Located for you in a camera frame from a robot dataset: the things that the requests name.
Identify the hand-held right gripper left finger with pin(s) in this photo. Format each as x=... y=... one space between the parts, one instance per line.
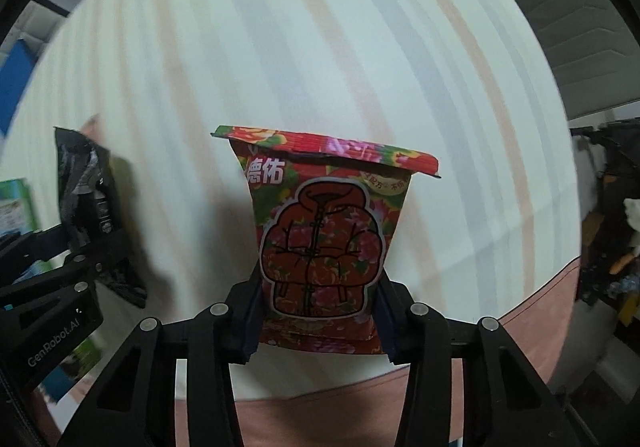
x=210 y=327

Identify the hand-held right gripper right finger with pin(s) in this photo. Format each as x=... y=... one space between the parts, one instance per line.
x=440 y=332

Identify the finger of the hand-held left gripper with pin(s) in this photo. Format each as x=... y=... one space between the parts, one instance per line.
x=35 y=244
x=87 y=262

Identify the cardboard box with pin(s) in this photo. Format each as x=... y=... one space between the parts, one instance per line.
x=15 y=207

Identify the black foil packet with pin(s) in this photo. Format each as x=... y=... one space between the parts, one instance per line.
x=85 y=177

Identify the red floral wipes packet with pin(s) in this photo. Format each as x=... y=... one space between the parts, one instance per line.
x=320 y=237

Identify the pink tablecloth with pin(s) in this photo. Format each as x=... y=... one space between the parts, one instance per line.
x=540 y=307

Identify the blue foam mat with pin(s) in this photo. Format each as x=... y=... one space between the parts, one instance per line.
x=15 y=82

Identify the white goose plush toy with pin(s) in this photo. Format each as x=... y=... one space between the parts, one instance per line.
x=632 y=222

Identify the striped tablecloth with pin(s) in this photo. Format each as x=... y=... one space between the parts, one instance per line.
x=350 y=52

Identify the grey shell chair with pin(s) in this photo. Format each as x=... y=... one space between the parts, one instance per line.
x=575 y=27

